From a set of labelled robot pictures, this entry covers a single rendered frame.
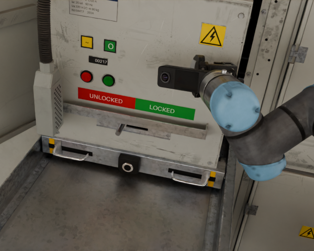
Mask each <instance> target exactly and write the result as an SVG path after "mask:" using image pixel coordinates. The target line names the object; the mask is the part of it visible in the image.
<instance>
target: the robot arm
mask: <svg viewBox="0 0 314 251"><path fill-rule="evenodd" d="M229 64H231V65H229ZM232 68H233V69H234V70H233V69H232ZM157 85H158V86H159V87H163V88H169V89H175V90H181V91H187V92H192V95H193V96H194V97H195V98H199V97H200V98H201V99H202V100H203V102H204V103H205V105H206V106H207V107H208V109H209V110H210V112H211V114H212V116H213V118H214V119H215V121H216V122H217V124H218V125H219V127H220V129H221V131H222V133H223V134H224V135H225V137H226V139H227V141H228V142H229V144H230V146H231V148H232V149H233V151H234V153H235V155H236V157H237V158H238V162H239V163H240V164H241V165H242V167H243V168H244V170H245V171H246V173H247V174H248V176H249V177H250V178H251V179H253V180H255V181H267V180H270V179H273V178H275V177H277V176H278V175H280V174H281V173H282V170H283V169H285V167H286V164H287V163H286V159H285V155H284V153H286V152H287V151H289V150H290V149H292V148H293V147H295V146H296V145H298V144H299V143H301V142H302V141H304V140H305V139H307V138H308V137H310V136H311V135H313V136H314V84H312V85H310V86H307V87H306V88H304V89H303V90H302V92H300V93H299V94H297V95H296V96H294V97H293V98H291V99H290V100H288V101H287V102H285V103H284V104H282V105H281V106H279V107H278V108H276V109H274V110H273V111H271V112H270V113H268V114H267V115H265V116H263V115H262V113H261V112H260V104H259V101H258V98H257V97H256V95H255V93H254V92H253V91H252V90H251V89H250V88H249V87H248V86H247V85H245V84H244V80H242V79H237V66H236V65H234V64H233V63H232V62H214V63H208V62H205V57H204V55H195V56H194V58H193V60H192V63H191V65H190V68H186V67H179V66H172V65H163V66H159V68H158V76H157Z"/></svg>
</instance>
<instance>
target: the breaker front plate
mask: <svg viewBox="0 0 314 251"><path fill-rule="evenodd" d="M50 1H51V2H50V3H51V4H50V5H51V6H50V23H51V24H50V25H51V26H50V27H51V50H52V57H53V58H52V59H54V68H57V69H59V72H60V75H61V77H62V96H63V103H68V104H73V105H78V106H84V107H89V108H94V109H99V110H104V111H109V112H115V113H120V114H125V115H130V116H135V117H140V118H145V119H150V120H156V121H161V122H166V123H171V124H176V125H182V126H188V127H193V128H199V129H204V130H205V129H206V124H207V123H208V129H207V134H206V139H205V140H204V139H198V138H193V137H188V136H183V135H178V134H173V133H168V132H163V131H158V130H153V129H148V130H144V129H139V128H134V127H129V126H126V127H124V128H123V130H122V132H121V134H120V135H119V136H117V135H116V134H115V132H116V130H117V129H118V127H119V123H116V122H111V121H105V120H100V119H95V118H90V117H85V116H80V115H75V114H70V113H65V112H63V125H62V126H61V128H60V129H59V130H58V131H57V133H56V134H55V135H54V136H58V137H63V138H68V139H73V140H78V141H83V142H88V143H93V144H98V145H103V146H107V147H112V148H117V149H122V150H127V151H132V152H137V153H142V154H147V155H152V156H157V157H161V158H166V159H171V160H176V161H181V162H186V163H191V164H196V165H201V166H206V167H211V168H215V167H216V162H217V158H218V153H219V149H220V145H221V140H222V135H223V133H222V131H221V129H220V127H219V125H218V124H217V122H216V121H215V119H214V118H213V116H212V114H211V112H210V110H209V109H208V107H207V106H206V105H205V103H204V102H203V100H202V99H201V98H200V97H199V98H195V97H194V96H193V95H192V92H187V91H181V90H175V89H169V88H163V87H159V86H158V85H157V76H158V68H159V66H163V65H172V66H179V67H186V68H190V65H191V63H192V60H193V58H194V56H195V55H204V57H205V62H208V63H214V62H232V63H233V64H234V65H236V66H238V63H239V59H240V54H241V50H242V45H243V41H244V36H245V32H246V27H247V23H248V18H249V14H250V9H251V5H249V4H243V3H237V2H230V1H224V0H118V12H117V22H116V21H110V20H104V19H98V18H92V17H86V16H80V15H74V14H69V0H50ZM202 23H206V24H212V25H218V26H224V27H226V31H225V36H224V41H223V46H222V47H217V46H211V45H205V44H199V41H200V35H201V29H202ZM81 35H84V36H90V37H93V49H89V48H84V47H81ZM104 39H107V40H113V41H116V42H117V44H116V53H112V52H107V51H104ZM89 56H93V57H99V58H104V59H108V65H101V64H96V63H90V62H89ZM84 70H88V71H90V72H91V73H92V75H93V80H92V81H91V82H88V83H87V82H84V81H83V80H82V79H81V76H80V75H81V72H82V71H84ZM106 74H110V75H112V76H113V77H114V78H115V83H114V85H113V86H110V87H108V86H106V85H105V84H104V83H103V81H102V79H103V76H104V75H106ZM78 87H79V88H85V89H90V90H95V91H101V92H106V93H111V94H117V95H122V96H127V97H133V98H138V99H143V100H149V101H154V102H159V103H165V104H170V105H175V106H181V107H186V108H191V109H195V115H194V120H188V119H182V118H177V117H172V116H167V115H161V114H156V113H151V112H146V111H140V110H135V109H130V108H125V107H119V106H114V105H109V104H104V103H99V102H94V101H89V100H83V99H79V98H78Z"/></svg>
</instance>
